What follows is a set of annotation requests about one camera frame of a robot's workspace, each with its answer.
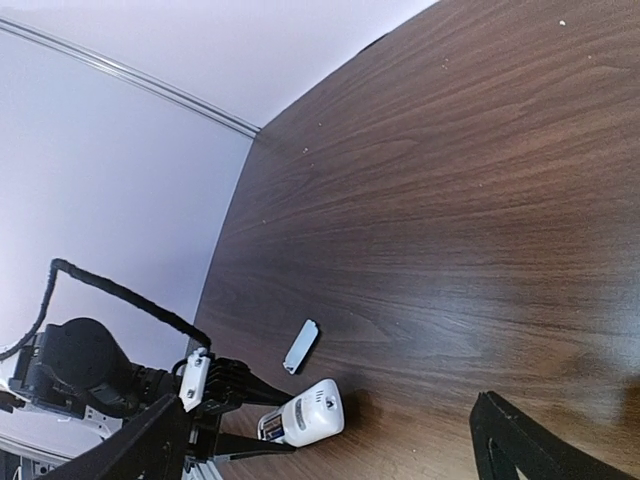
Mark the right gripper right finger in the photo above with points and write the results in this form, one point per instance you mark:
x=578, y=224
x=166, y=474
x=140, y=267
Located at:
x=508, y=444

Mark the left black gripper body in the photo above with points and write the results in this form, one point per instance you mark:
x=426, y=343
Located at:
x=205, y=430

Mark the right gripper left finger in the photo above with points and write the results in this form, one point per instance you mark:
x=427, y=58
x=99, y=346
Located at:
x=152, y=446

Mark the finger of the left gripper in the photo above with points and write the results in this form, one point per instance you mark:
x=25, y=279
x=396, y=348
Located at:
x=241, y=384
x=230, y=447

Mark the white battery cover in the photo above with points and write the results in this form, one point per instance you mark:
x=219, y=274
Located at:
x=301, y=346

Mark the white remote control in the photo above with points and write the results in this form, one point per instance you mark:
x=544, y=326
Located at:
x=314, y=415

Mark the blue purple battery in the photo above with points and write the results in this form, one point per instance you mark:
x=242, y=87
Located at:
x=272, y=429

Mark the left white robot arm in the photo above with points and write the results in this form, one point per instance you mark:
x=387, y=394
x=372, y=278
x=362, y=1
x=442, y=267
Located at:
x=78, y=370

